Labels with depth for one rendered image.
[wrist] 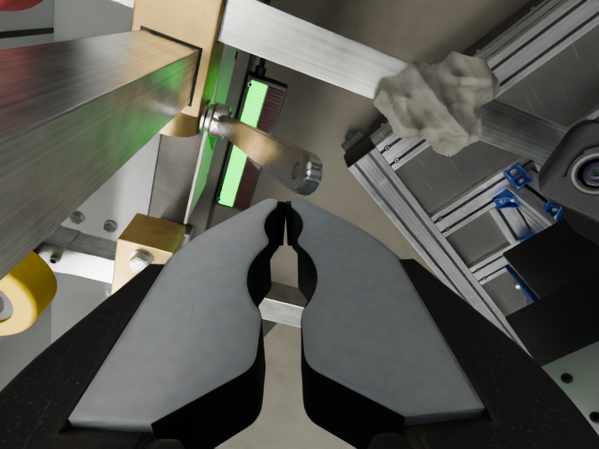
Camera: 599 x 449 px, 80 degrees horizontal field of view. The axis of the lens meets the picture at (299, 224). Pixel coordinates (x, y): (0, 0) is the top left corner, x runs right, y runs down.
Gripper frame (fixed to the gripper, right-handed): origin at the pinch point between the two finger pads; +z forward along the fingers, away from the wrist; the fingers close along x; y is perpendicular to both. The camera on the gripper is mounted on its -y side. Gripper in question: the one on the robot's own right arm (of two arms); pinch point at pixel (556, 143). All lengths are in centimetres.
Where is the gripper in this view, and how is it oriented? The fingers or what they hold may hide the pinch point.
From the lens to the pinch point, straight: 39.2
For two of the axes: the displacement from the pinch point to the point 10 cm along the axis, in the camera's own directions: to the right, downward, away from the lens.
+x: 3.3, -8.1, -4.8
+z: 0.0, -5.1, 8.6
